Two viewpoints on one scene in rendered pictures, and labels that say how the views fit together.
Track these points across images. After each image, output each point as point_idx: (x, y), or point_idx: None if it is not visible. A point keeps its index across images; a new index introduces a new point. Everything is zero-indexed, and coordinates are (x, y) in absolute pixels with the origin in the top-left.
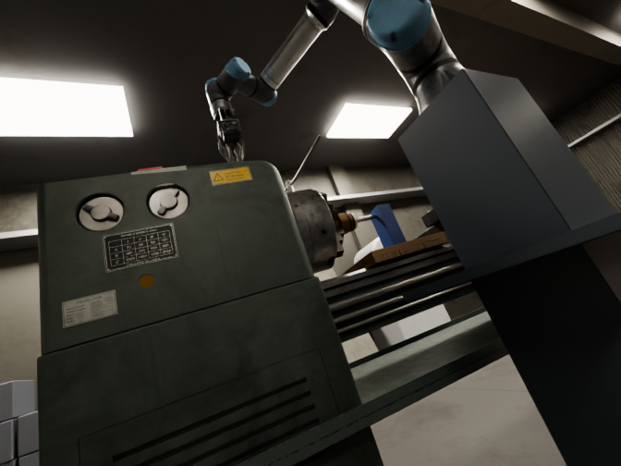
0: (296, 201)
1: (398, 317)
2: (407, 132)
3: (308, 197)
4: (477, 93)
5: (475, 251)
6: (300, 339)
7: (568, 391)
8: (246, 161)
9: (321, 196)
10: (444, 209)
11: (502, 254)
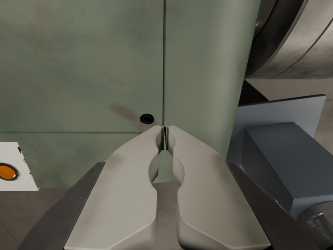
0: (262, 78)
1: None
2: (289, 204)
3: (297, 78)
4: None
5: (246, 140)
6: None
7: None
8: (166, 182)
9: (322, 79)
10: (257, 154)
11: (243, 145)
